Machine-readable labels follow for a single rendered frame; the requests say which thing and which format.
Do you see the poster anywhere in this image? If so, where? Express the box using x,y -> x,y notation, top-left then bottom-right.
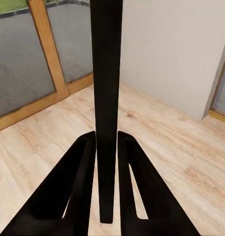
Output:
90,0 -> 123,224

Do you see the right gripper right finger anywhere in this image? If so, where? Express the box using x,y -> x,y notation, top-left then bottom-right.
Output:
118,131 -> 201,236

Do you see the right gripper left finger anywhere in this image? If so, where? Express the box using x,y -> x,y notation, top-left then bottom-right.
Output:
0,131 -> 96,236

